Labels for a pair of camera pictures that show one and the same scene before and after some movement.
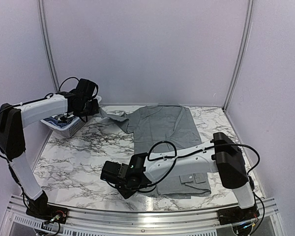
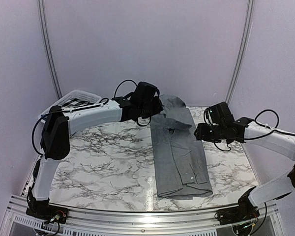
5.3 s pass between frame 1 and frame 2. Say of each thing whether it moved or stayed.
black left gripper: moved
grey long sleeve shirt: moved
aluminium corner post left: stayed
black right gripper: moved
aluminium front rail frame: stayed
